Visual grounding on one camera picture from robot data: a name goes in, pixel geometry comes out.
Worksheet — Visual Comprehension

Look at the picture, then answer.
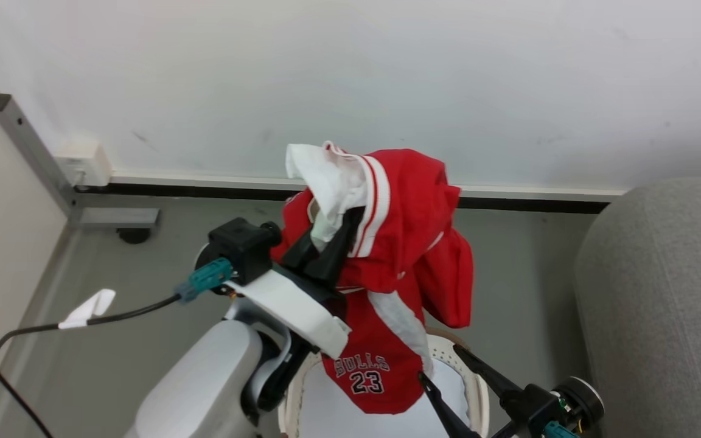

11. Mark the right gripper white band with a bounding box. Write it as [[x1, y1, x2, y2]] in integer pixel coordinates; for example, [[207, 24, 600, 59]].
[[417, 344, 568, 438]]

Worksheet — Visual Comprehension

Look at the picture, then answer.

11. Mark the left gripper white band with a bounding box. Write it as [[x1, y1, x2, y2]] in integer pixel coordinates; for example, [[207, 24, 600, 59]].
[[227, 207, 364, 360]]

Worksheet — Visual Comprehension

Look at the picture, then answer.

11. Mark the red Bulls 23 jersey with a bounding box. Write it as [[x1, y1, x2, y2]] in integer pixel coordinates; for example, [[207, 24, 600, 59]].
[[270, 141, 474, 415]]

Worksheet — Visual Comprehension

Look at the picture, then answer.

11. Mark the white perforated laundry basket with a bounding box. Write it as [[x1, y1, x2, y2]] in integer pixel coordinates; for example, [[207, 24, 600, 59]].
[[277, 328, 490, 438]]

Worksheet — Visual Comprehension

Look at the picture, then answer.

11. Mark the white black baseboard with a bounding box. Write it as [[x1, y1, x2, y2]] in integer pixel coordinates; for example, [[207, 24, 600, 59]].
[[110, 173, 629, 215]]

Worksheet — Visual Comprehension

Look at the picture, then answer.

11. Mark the grey fabric sofa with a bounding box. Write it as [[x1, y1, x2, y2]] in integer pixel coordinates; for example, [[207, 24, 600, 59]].
[[574, 177, 701, 438]]

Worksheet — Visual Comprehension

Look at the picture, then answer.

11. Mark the teal left cable connector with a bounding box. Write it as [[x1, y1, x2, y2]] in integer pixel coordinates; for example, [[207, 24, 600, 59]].
[[175, 257, 234, 304]]

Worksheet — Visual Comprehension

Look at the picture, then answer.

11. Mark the black round frame foot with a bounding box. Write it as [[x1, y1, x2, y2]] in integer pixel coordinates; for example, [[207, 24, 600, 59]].
[[117, 227, 152, 245]]

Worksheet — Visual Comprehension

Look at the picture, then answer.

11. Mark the black cable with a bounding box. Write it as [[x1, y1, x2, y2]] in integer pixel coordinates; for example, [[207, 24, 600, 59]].
[[0, 294, 182, 438]]

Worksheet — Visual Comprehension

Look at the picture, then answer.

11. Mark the white cable tag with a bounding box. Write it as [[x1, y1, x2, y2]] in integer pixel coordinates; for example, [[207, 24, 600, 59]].
[[57, 288, 116, 330]]

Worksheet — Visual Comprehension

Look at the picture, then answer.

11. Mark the white wall box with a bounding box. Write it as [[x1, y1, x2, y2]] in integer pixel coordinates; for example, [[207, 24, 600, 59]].
[[53, 141, 113, 187]]

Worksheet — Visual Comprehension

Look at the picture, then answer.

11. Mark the grey metal frame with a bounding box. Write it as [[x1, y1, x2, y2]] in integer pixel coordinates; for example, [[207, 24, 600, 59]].
[[0, 93, 161, 231]]

